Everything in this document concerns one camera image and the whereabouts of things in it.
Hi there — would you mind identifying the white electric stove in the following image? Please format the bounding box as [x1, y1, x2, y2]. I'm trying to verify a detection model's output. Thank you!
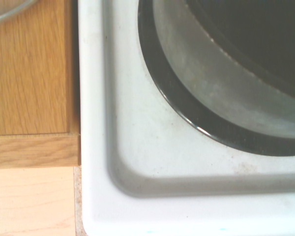
[77, 0, 295, 236]

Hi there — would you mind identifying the dark green saucepan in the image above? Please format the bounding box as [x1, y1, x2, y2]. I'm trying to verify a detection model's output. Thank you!
[151, 0, 295, 140]

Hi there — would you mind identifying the glass lid with steel rim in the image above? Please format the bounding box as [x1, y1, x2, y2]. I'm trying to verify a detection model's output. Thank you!
[0, 0, 38, 27]

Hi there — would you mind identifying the small black coil burner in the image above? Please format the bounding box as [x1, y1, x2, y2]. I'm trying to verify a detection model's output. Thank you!
[137, 0, 295, 157]

